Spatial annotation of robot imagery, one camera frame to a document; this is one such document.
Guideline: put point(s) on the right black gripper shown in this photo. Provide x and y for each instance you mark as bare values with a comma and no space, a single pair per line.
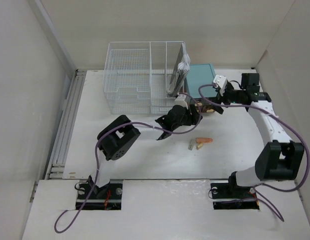
222,99

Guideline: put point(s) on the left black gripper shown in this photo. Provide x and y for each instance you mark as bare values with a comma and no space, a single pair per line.
193,117

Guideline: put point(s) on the clear smoked drawer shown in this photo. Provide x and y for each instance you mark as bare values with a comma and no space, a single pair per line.
204,107

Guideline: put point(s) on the grey white booklet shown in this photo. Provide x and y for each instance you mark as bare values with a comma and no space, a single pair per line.
180,71

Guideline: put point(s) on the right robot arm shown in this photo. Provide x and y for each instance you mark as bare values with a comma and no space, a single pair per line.
281,157

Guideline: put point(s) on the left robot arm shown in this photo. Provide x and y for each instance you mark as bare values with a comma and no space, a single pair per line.
115,140

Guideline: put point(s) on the orange marker pen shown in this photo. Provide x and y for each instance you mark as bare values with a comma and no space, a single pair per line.
203,140

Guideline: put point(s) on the grey white eraser block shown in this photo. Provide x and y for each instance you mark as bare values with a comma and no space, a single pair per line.
192,144

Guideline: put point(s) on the teal drawer box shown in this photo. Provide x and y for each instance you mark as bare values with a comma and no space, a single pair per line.
198,75

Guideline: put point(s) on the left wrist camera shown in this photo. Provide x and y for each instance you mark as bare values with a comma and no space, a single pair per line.
182,100

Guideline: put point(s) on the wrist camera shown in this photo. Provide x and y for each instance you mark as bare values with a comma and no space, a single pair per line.
220,83
182,100

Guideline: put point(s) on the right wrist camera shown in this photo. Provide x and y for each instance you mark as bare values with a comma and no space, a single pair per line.
220,83

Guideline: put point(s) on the white wire mesh organizer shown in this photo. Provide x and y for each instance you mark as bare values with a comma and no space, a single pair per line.
138,74

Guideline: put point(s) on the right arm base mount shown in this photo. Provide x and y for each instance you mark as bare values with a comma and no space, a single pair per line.
225,197

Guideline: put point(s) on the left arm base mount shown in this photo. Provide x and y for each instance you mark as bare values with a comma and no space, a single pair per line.
106,198

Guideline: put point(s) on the aluminium rail frame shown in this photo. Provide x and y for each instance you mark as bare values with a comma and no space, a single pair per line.
60,145

